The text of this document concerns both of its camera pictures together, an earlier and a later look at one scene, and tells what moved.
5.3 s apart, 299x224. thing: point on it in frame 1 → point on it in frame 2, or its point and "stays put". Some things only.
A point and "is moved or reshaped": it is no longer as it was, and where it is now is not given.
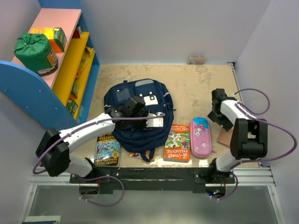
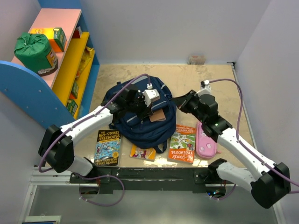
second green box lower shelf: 72,106 stays put
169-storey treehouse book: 107,150 stays put
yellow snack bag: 86,56 stays put
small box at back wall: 196,59 stays put
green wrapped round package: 34,52 stays put
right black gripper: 226,124 → 180,101
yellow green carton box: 56,36 stays put
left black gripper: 143,126 → 147,111
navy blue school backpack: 143,140 is moved or reshaped
